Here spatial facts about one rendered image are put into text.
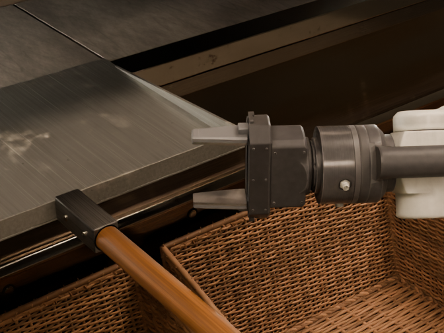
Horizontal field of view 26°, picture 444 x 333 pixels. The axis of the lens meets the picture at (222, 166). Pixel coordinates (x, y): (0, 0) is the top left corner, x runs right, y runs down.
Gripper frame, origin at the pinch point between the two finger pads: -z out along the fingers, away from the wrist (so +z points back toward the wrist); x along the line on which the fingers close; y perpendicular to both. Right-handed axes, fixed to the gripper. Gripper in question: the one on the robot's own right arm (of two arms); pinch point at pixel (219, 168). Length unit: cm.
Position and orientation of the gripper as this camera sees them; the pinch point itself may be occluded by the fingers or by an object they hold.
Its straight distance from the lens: 107.4
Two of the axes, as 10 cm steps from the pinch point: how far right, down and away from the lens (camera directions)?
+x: 0.0, -8.6, -5.1
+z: 10.0, -0.3, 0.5
